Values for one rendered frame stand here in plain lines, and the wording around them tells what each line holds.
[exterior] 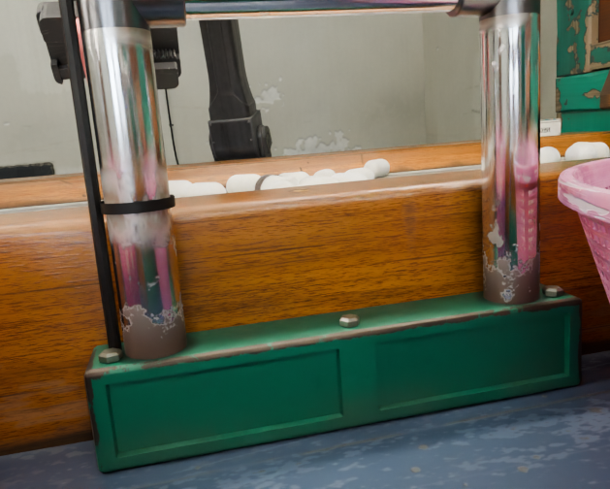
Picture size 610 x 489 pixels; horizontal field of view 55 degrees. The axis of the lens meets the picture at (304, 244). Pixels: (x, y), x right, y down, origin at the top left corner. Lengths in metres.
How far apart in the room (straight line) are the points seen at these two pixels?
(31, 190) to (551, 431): 0.51
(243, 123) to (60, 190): 0.34
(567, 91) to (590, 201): 0.73
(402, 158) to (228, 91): 0.32
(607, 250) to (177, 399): 0.15
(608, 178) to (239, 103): 0.66
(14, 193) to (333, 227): 0.43
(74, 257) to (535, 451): 0.18
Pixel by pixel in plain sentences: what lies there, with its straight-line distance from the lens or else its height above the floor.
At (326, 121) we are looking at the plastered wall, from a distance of 2.65.
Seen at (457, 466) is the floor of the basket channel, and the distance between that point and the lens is 0.22.
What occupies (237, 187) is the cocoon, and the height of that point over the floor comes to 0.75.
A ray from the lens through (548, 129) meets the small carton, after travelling 0.76.
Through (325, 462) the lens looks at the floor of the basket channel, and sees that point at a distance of 0.22.
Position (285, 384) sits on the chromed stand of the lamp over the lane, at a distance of 0.23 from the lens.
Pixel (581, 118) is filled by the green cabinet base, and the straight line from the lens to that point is 0.88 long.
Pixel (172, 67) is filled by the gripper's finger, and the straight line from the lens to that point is 0.51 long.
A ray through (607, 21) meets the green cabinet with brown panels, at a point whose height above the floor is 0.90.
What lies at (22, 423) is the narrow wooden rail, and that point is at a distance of 0.27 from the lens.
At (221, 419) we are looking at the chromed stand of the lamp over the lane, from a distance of 0.23.
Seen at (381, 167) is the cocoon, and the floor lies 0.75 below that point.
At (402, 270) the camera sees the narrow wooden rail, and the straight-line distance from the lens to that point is 0.26.
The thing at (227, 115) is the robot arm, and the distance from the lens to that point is 0.88.
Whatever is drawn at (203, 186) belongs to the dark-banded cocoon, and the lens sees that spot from 0.45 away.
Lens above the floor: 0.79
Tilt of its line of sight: 11 degrees down
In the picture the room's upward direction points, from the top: 4 degrees counter-clockwise
